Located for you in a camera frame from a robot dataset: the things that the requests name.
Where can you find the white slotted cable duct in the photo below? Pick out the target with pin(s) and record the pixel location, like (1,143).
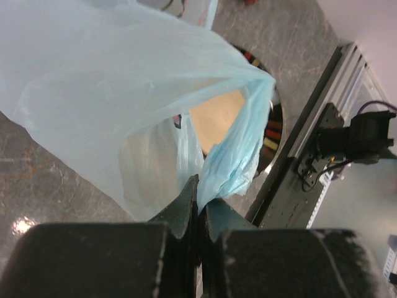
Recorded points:
(325,180)

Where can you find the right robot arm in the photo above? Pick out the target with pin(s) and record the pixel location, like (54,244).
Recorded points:
(332,145)

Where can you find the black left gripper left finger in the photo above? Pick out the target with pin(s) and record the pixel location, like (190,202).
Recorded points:
(157,258)

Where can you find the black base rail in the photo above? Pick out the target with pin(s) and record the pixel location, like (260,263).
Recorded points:
(290,191)

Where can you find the dark rimmed beige plate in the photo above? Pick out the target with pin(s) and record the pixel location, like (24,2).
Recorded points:
(213,119)

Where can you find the light blue plastic bag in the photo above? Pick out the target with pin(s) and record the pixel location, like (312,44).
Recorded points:
(108,89)

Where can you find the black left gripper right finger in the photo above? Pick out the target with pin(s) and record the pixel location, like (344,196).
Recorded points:
(241,260)

